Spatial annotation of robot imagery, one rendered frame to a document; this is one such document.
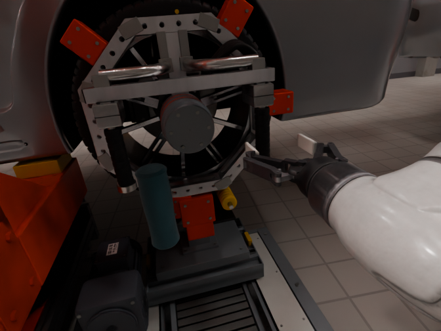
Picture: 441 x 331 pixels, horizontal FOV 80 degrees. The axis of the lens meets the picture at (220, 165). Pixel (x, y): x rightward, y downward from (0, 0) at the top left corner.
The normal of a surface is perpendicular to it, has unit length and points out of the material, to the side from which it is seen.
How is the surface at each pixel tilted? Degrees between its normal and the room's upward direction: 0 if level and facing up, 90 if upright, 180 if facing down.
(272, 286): 0
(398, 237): 52
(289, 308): 0
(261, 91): 90
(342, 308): 0
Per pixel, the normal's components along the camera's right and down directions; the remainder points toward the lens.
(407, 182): -0.45, -0.80
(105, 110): 0.23, 0.38
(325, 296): -0.08, -0.91
